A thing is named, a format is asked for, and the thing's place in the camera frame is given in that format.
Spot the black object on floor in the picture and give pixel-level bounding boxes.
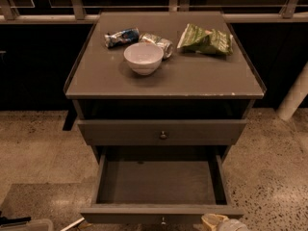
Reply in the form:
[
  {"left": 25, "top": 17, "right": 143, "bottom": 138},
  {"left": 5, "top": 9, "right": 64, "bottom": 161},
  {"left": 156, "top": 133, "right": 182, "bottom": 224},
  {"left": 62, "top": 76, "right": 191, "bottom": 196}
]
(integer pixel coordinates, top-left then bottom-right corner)
[{"left": 0, "top": 212, "right": 31, "bottom": 225}]

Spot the grey wooden drawer cabinet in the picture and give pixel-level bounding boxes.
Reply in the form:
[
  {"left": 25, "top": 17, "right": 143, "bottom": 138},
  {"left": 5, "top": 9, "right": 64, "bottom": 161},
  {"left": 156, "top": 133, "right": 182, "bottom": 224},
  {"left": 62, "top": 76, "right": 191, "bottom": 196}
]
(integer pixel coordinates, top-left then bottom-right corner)
[{"left": 63, "top": 11, "right": 268, "bottom": 166}]

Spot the crushed silver green can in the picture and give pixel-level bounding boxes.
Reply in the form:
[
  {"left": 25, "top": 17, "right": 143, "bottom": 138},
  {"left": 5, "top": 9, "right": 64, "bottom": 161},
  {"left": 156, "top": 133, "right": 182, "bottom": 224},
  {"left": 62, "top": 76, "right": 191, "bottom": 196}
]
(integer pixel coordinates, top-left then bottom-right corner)
[{"left": 139, "top": 33, "right": 173, "bottom": 60}]

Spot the white support column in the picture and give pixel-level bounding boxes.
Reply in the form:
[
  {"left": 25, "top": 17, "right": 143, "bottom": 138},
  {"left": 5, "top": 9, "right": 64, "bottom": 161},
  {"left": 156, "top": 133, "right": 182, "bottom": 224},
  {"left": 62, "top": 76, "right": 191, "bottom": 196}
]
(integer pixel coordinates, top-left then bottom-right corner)
[{"left": 276, "top": 62, "right": 308, "bottom": 120}]

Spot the metal window railing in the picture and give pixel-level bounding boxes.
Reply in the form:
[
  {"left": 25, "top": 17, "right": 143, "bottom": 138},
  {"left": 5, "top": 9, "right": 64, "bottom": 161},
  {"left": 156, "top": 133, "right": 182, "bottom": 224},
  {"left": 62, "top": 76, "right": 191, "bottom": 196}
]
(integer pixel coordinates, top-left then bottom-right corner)
[{"left": 0, "top": 0, "right": 308, "bottom": 24}]

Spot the green chip bag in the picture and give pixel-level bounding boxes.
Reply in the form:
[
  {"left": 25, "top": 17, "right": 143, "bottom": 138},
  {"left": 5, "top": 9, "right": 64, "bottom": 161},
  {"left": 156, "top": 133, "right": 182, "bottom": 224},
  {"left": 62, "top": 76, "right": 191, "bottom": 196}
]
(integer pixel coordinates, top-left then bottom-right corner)
[{"left": 177, "top": 23, "right": 233, "bottom": 56}]

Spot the grey drawer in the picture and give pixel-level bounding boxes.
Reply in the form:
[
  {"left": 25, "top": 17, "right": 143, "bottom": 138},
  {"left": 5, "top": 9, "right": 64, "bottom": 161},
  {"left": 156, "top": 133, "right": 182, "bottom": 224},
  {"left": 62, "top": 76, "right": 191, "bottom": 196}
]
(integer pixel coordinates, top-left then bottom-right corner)
[
  {"left": 81, "top": 155, "right": 244, "bottom": 225},
  {"left": 78, "top": 119, "right": 246, "bottom": 146}
]

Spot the white metal rod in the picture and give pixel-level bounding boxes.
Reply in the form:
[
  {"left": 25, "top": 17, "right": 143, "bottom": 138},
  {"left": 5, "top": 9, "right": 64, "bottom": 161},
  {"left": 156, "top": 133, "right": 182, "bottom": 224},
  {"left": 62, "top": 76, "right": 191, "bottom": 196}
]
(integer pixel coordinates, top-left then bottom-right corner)
[{"left": 60, "top": 218, "right": 85, "bottom": 231}]

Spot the crushed blue soda can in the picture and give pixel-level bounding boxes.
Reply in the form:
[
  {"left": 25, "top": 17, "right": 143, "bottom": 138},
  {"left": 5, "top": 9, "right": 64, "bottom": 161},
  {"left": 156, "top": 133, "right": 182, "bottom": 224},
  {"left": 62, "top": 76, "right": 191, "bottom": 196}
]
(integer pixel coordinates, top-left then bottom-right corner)
[{"left": 104, "top": 28, "right": 140, "bottom": 48}]

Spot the white ceramic bowl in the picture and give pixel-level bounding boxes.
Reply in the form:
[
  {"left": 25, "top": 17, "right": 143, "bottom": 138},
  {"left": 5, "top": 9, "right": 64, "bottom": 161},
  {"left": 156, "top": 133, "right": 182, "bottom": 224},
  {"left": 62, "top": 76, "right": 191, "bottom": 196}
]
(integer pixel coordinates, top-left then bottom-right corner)
[{"left": 123, "top": 42, "right": 164, "bottom": 75}]

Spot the grey top drawer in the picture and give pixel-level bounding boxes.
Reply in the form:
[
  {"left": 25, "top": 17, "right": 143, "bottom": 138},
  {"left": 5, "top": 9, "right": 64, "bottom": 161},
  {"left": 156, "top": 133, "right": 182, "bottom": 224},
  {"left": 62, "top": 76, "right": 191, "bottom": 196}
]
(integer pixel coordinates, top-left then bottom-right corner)
[{"left": 78, "top": 119, "right": 246, "bottom": 146}]

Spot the clear plastic bin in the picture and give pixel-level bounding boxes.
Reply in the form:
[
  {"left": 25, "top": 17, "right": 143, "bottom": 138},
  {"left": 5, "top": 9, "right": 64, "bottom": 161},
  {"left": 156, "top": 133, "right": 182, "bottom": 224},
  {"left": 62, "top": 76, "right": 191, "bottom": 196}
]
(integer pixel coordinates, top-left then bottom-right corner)
[{"left": 0, "top": 219, "right": 54, "bottom": 231}]

